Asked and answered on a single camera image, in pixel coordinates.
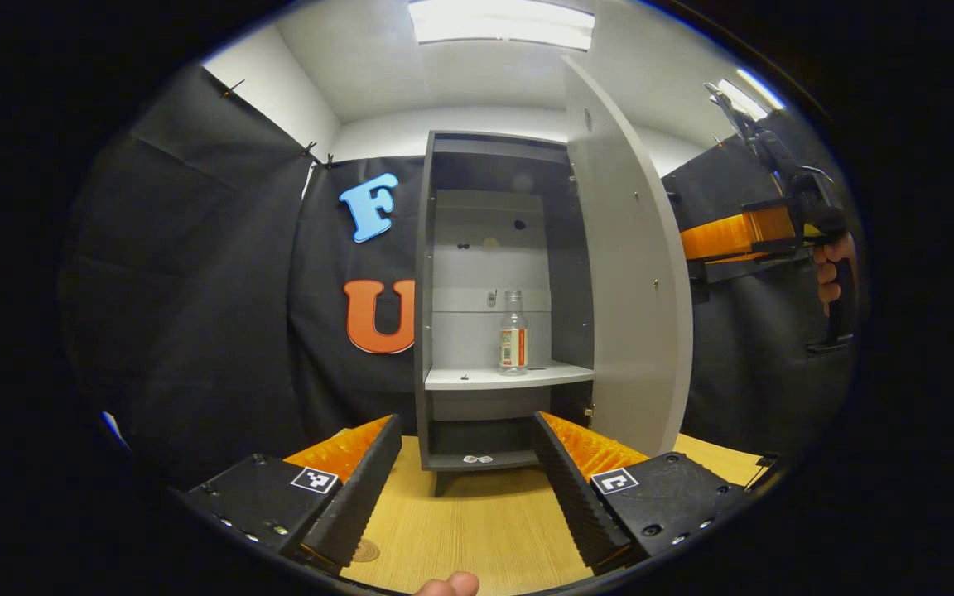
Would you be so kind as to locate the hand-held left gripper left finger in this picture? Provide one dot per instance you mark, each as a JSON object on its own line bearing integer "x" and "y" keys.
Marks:
{"x": 361, "y": 497}

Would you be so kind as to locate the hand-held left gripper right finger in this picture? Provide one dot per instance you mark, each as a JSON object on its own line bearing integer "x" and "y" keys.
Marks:
{"x": 580, "y": 505}

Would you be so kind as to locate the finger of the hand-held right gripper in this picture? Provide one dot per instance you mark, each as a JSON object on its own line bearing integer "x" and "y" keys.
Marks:
{"x": 734, "y": 236}
{"x": 742, "y": 266}

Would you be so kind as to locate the round wooden coaster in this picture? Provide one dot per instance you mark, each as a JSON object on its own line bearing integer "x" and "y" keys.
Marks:
{"x": 367, "y": 550}

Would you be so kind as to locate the beige cabinet door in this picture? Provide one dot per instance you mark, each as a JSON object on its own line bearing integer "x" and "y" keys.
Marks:
{"x": 626, "y": 290}

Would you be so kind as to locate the grey cabinet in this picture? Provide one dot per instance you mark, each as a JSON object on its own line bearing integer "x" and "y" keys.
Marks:
{"x": 485, "y": 381}

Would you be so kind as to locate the clear bottle with red label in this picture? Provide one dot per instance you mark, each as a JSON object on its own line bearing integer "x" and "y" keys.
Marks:
{"x": 513, "y": 348}

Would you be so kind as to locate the small ceiling light panel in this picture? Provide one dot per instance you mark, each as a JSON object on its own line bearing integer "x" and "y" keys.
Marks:
{"x": 742, "y": 98}

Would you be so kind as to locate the black backdrop cloth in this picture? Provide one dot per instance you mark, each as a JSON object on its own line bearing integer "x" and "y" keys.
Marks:
{"x": 195, "y": 290}

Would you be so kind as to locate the long ceiling light panel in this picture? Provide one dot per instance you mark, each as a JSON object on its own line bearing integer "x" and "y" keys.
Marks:
{"x": 502, "y": 25}

